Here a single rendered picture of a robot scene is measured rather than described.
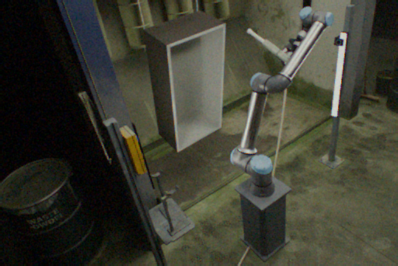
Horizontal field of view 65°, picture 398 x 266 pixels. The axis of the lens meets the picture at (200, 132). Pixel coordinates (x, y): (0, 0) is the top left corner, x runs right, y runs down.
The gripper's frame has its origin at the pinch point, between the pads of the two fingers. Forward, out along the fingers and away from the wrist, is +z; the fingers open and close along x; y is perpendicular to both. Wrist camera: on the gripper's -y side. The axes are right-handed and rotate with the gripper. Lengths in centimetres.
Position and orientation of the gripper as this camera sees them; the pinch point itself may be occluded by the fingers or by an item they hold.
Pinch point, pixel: (281, 58)
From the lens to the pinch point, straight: 244.5
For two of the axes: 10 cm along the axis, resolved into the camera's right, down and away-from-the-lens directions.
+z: -6.8, 7.3, 1.0
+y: 3.8, 2.4, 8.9
